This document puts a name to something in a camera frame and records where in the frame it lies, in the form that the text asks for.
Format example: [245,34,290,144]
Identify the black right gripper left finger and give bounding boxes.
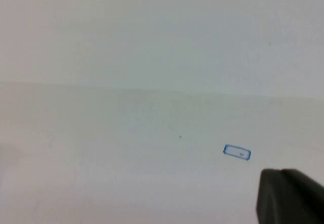
[256,168,324,224]

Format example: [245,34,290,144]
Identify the blue outlined rectangular sticker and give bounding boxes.
[222,144,252,161]

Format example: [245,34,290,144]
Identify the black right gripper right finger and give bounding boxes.
[280,168,324,214]

